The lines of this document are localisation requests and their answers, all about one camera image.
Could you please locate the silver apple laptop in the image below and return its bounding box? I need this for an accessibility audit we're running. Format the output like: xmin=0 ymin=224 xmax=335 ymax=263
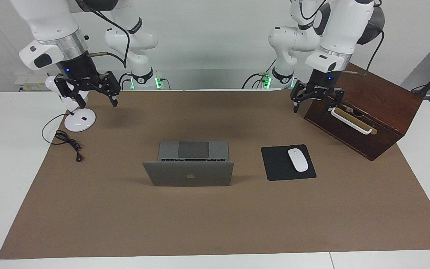
xmin=142 ymin=141 xmax=234 ymax=187

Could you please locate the black lamp power cable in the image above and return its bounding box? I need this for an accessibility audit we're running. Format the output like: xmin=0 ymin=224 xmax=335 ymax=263
xmin=42 ymin=113 xmax=84 ymax=163

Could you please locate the black arm base cable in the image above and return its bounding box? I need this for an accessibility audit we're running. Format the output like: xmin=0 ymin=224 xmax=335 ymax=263
xmin=119 ymin=73 xmax=133 ymax=90
xmin=242 ymin=56 xmax=277 ymax=89

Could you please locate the brown table mat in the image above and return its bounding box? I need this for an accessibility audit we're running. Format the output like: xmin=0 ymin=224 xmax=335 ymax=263
xmin=0 ymin=90 xmax=430 ymax=259

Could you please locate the white wall power strip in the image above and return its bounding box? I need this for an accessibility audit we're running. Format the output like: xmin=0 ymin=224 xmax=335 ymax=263
xmin=15 ymin=73 xmax=48 ymax=92

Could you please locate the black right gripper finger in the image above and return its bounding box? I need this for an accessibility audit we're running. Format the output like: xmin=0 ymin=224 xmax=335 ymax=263
xmin=99 ymin=72 xmax=121 ymax=108
xmin=54 ymin=75 xmax=88 ymax=109

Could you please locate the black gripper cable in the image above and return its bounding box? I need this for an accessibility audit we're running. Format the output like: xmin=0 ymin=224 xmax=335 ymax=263
xmin=77 ymin=0 xmax=131 ymax=68
xmin=299 ymin=0 xmax=385 ymax=75

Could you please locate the dark brown wooden box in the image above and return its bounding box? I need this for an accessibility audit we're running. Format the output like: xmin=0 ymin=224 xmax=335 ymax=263
xmin=304 ymin=61 xmax=424 ymax=161

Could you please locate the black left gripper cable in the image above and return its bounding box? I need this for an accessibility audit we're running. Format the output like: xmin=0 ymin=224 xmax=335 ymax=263
xmin=299 ymin=0 xmax=385 ymax=75

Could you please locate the black right arm base cable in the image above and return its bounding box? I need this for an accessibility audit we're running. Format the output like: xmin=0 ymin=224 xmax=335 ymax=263
xmin=119 ymin=73 xmax=133 ymax=90

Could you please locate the black mouse pad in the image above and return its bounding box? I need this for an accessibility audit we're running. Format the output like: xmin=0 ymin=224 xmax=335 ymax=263
xmin=261 ymin=144 xmax=317 ymax=181

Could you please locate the brass handle plate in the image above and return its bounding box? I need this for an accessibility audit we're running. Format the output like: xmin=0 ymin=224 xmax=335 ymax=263
xmin=328 ymin=104 xmax=378 ymax=135

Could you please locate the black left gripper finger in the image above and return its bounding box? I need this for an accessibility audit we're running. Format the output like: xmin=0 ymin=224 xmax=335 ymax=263
xmin=325 ymin=89 xmax=345 ymax=116
xmin=290 ymin=81 xmax=309 ymax=112

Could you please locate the white box handle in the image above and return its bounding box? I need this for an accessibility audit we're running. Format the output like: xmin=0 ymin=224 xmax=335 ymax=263
xmin=330 ymin=108 xmax=373 ymax=135

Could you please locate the black left arm base cable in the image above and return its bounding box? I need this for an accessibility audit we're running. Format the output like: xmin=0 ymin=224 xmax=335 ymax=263
xmin=242 ymin=56 xmax=277 ymax=89

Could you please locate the white desk lamp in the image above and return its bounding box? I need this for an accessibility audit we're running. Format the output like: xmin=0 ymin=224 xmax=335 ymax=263
xmin=45 ymin=76 xmax=97 ymax=132

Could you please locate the white computer mouse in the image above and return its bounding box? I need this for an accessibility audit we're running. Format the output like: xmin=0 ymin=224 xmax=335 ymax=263
xmin=288 ymin=148 xmax=309 ymax=173

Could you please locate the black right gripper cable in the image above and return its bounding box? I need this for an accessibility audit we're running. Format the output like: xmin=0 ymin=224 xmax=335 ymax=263
xmin=77 ymin=0 xmax=131 ymax=68

